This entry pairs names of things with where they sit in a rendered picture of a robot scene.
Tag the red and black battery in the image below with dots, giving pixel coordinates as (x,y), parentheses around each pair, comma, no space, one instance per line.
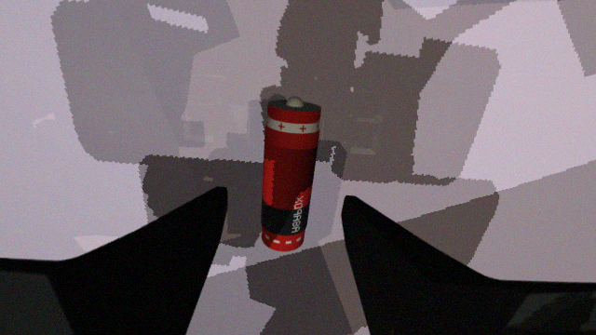
(290,152)

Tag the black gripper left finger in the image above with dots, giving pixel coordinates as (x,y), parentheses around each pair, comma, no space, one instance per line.
(147,282)

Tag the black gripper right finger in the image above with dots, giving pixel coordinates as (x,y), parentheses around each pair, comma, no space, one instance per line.
(407,287)

